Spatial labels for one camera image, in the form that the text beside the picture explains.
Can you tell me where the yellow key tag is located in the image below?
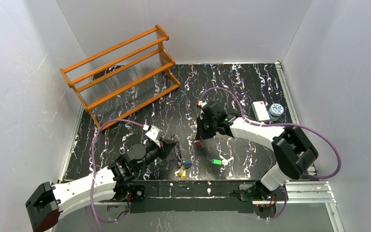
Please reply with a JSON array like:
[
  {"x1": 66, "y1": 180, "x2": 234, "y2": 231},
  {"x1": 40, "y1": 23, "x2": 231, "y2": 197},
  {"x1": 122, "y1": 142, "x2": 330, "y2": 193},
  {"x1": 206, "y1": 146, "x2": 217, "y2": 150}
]
[{"x1": 175, "y1": 165, "x2": 189, "y2": 179}]

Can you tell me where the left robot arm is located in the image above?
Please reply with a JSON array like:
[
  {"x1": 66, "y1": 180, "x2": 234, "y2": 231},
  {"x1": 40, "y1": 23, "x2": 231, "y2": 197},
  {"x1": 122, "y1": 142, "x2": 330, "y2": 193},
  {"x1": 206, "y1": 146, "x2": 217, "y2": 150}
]
[{"x1": 25, "y1": 138, "x2": 178, "y2": 232}]

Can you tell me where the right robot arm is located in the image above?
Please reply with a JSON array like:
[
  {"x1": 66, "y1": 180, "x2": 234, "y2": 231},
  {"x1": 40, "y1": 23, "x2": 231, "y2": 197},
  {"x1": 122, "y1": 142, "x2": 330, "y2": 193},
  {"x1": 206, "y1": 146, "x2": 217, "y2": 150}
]
[{"x1": 195, "y1": 100, "x2": 319, "y2": 197}]

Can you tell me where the loose green key tag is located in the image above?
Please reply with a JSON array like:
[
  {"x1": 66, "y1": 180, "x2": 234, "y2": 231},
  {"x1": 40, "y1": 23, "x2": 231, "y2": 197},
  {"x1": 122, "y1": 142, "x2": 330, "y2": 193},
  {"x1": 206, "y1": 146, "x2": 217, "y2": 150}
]
[{"x1": 211, "y1": 159, "x2": 229, "y2": 165}]

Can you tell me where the white green small box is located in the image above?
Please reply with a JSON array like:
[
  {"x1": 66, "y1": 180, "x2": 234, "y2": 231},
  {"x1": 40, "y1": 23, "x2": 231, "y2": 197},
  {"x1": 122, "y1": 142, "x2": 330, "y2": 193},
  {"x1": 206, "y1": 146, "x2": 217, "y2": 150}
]
[{"x1": 251, "y1": 101, "x2": 270, "y2": 123}]

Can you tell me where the blue white round tin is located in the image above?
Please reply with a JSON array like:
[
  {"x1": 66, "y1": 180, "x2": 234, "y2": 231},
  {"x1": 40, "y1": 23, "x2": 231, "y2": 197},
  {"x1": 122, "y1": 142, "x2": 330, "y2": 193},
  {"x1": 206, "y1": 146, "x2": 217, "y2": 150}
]
[{"x1": 268, "y1": 103, "x2": 284, "y2": 121}]

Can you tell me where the orange wooden shelf rack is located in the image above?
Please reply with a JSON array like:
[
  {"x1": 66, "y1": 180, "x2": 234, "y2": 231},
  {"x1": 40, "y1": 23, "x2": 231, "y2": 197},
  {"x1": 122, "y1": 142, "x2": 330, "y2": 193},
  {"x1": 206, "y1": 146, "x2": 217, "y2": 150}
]
[{"x1": 59, "y1": 25, "x2": 181, "y2": 129}]

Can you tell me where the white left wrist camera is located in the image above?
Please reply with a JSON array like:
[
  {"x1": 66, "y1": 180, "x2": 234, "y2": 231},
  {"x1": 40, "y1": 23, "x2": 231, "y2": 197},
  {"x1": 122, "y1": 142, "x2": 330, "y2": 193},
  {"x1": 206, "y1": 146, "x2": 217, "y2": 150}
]
[{"x1": 143, "y1": 124, "x2": 161, "y2": 147}]

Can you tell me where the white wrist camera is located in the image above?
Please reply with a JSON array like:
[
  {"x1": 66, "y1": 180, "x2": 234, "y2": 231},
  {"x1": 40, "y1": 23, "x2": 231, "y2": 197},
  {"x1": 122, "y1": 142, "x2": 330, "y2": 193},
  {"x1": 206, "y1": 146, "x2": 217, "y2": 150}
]
[
  {"x1": 197, "y1": 100, "x2": 207, "y2": 118},
  {"x1": 143, "y1": 124, "x2": 161, "y2": 147}
]

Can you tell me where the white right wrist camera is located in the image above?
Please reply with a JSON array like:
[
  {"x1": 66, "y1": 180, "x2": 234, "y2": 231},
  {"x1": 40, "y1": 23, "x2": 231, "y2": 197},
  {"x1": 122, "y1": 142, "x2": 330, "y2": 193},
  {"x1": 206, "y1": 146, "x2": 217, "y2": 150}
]
[{"x1": 197, "y1": 100, "x2": 207, "y2": 118}]

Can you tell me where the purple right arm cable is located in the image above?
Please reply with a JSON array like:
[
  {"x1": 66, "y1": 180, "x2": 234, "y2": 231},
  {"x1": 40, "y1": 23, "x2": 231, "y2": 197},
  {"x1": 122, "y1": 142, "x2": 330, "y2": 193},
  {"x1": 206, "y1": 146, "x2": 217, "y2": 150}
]
[{"x1": 198, "y1": 87, "x2": 342, "y2": 221}]

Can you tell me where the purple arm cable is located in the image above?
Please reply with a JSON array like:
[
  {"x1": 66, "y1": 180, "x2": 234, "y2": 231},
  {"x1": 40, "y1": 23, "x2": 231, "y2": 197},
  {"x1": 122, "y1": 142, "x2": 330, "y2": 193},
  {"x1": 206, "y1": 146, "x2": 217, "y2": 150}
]
[
  {"x1": 85, "y1": 119, "x2": 149, "y2": 232},
  {"x1": 198, "y1": 87, "x2": 342, "y2": 221}
]

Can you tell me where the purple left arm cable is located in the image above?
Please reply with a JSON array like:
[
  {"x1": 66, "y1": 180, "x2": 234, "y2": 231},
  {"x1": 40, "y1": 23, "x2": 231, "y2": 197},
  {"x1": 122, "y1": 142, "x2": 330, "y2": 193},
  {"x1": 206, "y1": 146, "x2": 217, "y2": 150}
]
[{"x1": 85, "y1": 119, "x2": 149, "y2": 232}]

